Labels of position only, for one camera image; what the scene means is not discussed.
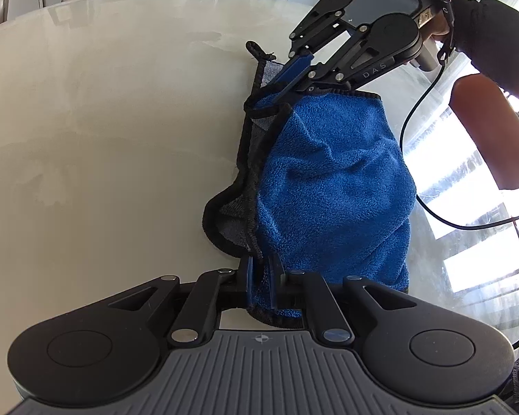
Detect blue microfiber towel black trim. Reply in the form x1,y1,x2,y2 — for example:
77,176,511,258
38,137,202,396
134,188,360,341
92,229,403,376
202,41,416,329

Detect dark sleeved forearm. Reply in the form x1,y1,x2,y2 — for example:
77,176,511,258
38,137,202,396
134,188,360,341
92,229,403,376
450,0,519,99

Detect person's right hand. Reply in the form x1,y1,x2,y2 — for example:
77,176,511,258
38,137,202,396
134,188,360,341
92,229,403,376
423,11,450,43

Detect black cable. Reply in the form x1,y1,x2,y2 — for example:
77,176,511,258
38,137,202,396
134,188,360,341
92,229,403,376
400,0,519,231

